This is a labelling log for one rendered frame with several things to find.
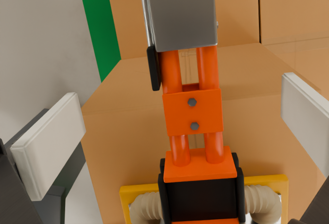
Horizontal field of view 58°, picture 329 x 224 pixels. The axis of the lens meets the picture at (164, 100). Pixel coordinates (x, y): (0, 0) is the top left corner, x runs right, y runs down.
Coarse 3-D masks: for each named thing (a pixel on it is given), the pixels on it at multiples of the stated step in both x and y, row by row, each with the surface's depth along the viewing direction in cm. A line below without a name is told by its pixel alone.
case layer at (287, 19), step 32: (128, 0) 80; (224, 0) 79; (256, 0) 79; (288, 0) 78; (320, 0) 78; (128, 32) 84; (224, 32) 82; (256, 32) 82; (288, 32) 81; (320, 32) 81; (288, 64) 84; (320, 64) 84
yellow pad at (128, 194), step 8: (144, 184) 53; (152, 184) 52; (120, 192) 52; (128, 192) 52; (136, 192) 51; (144, 192) 51; (120, 200) 52; (128, 200) 52; (128, 208) 53; (128, 216) 53
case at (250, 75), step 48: (240, 48) 78; (96, 96) 58; (144, 96) 54; (240, 96) 47; (96, 144) 51; (144, 144) 51; (192, 144) 50; (240, 144) 50; (288, 144) 49; (96, 192) 55
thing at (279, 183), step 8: (256, 176) 51; (264, 176) 50; (272, 176) 50; (280, 176) 50; (248, 184) 50; (256, 184) 49; (264, 184) 49; (272, 184) 49; (280, 184) 49; (288, 184) 49; (280, 192) 50; (288, 192) 50; (280, 200) 50; (248, 216) 51
